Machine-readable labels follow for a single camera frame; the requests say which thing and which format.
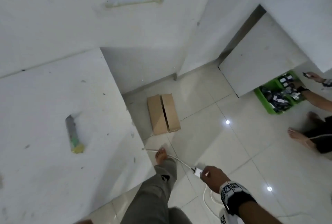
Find person's right hand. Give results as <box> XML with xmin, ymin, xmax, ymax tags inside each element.
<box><xmin>200</xmin><ymin>165</ymin><xmax>231</xmax><ymax>195</ymax></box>

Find white power bank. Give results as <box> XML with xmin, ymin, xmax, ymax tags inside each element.
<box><xmin>194</xmin><ymin>164</ymin><xmax>208</xmax><ymax>178</ymax></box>

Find another person's forearm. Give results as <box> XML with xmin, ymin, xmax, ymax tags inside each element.
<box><xmin>293</xmin><ymin>81</ymin><xmax>332</xmax><ymax>114</ymax></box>

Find person's right forearm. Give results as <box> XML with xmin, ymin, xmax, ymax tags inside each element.
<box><xmin>237</xmin><ymin>197</ymin><xmax>284</xmax><ymax>224</ymax></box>

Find person's bare foot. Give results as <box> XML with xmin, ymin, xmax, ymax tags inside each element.
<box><xmin>155</xmin><ymin>148</ymin><xmax>168</xmax><ymax>166</ymax></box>

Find person's grey trouser leg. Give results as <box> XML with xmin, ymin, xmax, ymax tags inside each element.
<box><xmin>121</xmin><ymin>158</ymin><xmax>193</xmax><ymax>224</ymax></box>

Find brown cardboard box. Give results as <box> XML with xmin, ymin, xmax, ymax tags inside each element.
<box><xmin>147</xmin><ymin>93</ymin><xmax>181</xmax><ymax>136</ymax></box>

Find large green plastic crate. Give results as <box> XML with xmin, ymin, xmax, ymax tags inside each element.
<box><xmin>254</xmin><ymin>80</ymin><xmax>307</xmax><ymax>115</ymax></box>

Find pile of dark small devices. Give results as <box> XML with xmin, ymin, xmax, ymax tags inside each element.
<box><xmin>260</xmin><ymin>75</ymin><xmax>302</xmax><ymax>113</ymax></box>

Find small green plastic crate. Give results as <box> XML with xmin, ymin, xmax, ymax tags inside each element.
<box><xmin>274</xmin><ymin>70</ymin><xmax>299</xmax><ymax>88</ymax></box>

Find grey green glue tube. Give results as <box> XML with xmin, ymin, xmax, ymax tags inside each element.
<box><xmin>65</xmin><ymin>114</ymin><xmax>85</xmax><ymax>154</ymax></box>

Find white charging cable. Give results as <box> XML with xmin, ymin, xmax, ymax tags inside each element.
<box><xmin>146</xmin><ymin>149</ymin><xmax>227</xmax><ymax>218</ymax></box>

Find black wrist camera band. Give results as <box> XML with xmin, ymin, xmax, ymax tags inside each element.
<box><xmin>219</xmin><ymin>181</ymin><xmax>257</xmax><ymax>224</ymax></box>

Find thin white cable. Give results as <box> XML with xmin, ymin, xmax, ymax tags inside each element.
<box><xmin>306</xmin><ymin>134</ymin><xmax>332</xmax><ymax>146</ymax></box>

